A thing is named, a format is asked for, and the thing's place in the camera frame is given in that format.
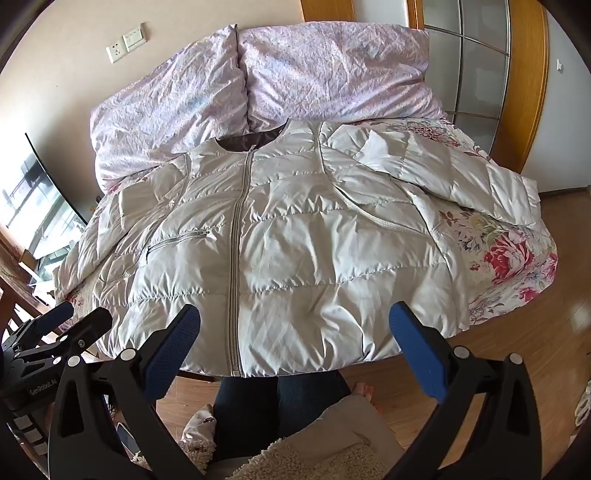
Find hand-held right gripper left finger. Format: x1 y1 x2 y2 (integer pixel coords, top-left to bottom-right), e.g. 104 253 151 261
48 304 204 480

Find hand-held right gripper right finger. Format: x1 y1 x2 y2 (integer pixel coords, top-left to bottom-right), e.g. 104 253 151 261
389 301 550 480

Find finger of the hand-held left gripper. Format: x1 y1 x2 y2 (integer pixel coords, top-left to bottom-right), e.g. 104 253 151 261
44 307 114 366
7 302 75 352

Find white puffer jacket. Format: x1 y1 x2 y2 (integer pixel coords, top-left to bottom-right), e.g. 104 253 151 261
54 117 542 379

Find wooden side table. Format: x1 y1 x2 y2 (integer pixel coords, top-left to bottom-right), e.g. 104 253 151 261
0 226 61 333

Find white fuzzy slipper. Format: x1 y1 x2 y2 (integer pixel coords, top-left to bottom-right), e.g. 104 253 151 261
182 404 218 444

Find smartphone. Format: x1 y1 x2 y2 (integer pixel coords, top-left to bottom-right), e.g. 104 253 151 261
115 422 144 467

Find person's legs in jeans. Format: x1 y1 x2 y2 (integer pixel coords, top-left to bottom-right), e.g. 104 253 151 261
217 369 352 462

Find black framed television screen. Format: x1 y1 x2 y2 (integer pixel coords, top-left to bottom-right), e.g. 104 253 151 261
0 133 88 278

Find beige fleece garment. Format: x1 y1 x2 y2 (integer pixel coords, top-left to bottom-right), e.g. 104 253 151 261
231 394 407 480

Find floral bed sheet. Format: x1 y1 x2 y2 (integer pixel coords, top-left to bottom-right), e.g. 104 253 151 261
55 115 559 333

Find pink crinkled pillow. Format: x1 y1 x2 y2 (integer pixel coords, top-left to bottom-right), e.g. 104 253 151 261
89 24 252 192
236 21 451 127

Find frosted glass door panel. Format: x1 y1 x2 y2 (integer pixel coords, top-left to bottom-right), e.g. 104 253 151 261
422 0 511 153

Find white light switch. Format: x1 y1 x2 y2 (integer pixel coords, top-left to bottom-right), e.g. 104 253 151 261
122 25 146 51

